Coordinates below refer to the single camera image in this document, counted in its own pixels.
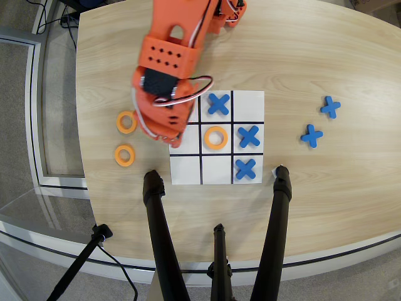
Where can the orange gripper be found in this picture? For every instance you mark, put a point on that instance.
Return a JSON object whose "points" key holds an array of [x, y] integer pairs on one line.
{"points": [[169, 135]]}

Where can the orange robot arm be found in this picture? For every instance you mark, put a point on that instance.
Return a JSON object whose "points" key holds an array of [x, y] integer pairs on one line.
{"points": [[169, 19]]}

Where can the orange robot base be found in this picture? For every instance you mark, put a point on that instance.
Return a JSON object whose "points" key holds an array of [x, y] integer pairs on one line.
{"points": [[235, 12]]}

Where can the blue foam cross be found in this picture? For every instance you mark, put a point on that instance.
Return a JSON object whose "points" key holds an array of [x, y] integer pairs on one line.
{"points": [[219, 104], [245, 169], [249, 136], [330, 107], [312, 136]]}

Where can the white tic-tac-toe board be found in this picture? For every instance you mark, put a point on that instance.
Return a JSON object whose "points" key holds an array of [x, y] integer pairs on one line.
{"points": [[250, 103]]}

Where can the white paper tag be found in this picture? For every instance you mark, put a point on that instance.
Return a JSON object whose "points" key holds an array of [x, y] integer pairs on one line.
{"points": [[273, 172]]}

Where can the short black tripod leg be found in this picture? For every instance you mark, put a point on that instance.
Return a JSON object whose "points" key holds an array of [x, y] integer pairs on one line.
{"points": [[220, 251]]}

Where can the black power plug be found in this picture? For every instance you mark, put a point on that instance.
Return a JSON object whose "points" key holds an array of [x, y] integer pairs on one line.
{"points": [[67, 21]]}

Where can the thin black stand pole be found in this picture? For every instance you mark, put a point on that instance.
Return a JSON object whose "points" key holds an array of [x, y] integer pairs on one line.
{"points": [[78, 263]]}

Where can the dark furniture leg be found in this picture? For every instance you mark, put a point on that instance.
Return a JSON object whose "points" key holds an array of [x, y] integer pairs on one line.
{"points": [[75, 3]]}

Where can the grey metal floor frame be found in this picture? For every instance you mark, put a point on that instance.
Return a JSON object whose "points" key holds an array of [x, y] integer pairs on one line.
{"points": [[34, 94]]}

